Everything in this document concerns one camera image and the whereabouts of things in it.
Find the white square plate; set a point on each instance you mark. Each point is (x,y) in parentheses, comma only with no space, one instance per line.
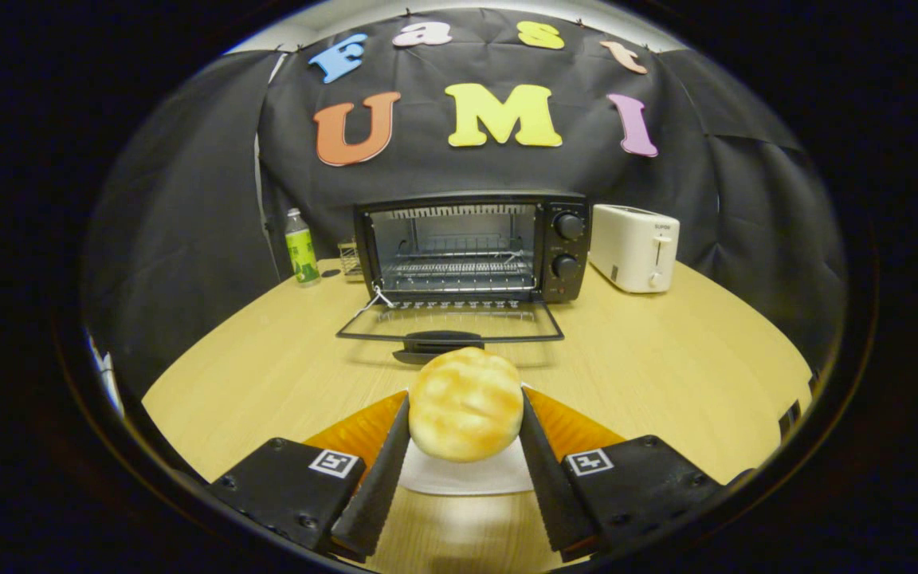
(467,478)

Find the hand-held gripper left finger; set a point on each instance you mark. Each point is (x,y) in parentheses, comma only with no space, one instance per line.
(383,486)

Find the black toaster oven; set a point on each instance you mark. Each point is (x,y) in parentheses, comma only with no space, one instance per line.
(570,247)

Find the white pop-up toaster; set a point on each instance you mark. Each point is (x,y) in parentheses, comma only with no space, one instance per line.
(634,251)

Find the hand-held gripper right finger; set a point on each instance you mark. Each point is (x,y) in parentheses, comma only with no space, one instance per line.
(551,486)

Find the round golden bread bun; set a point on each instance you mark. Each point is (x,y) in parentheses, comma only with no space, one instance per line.
(465,402)

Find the green label drink bottle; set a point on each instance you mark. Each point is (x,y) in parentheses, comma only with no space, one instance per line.
(301,251)

